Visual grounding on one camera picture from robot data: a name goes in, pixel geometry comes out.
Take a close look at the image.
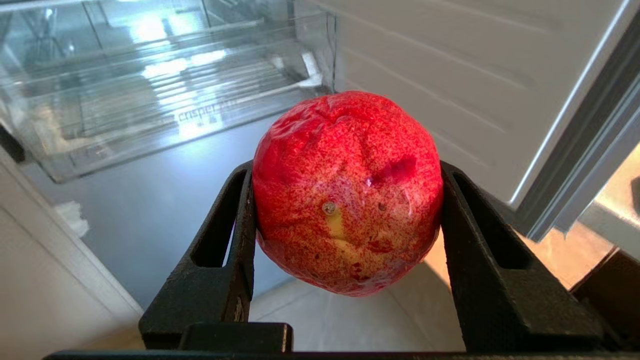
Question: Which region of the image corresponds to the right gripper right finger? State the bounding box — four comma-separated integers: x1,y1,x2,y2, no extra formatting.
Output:
439,160,604,353

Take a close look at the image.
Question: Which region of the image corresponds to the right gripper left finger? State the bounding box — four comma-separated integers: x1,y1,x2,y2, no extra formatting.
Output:
139,160,258,350

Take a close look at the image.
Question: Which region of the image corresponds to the red wrinkled apple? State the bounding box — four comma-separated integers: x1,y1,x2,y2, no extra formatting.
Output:
251,90,445,298

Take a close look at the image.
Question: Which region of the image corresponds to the white fridge door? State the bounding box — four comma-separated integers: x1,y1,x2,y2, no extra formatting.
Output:
294,0,640,243

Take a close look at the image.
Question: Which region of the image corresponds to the clear plastic fridge drawer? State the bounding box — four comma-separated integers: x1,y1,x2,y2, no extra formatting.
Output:
0,0,337,184

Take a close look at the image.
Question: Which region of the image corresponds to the white crumpled tissue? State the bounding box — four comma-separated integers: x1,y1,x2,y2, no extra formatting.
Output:
54,200,91,238

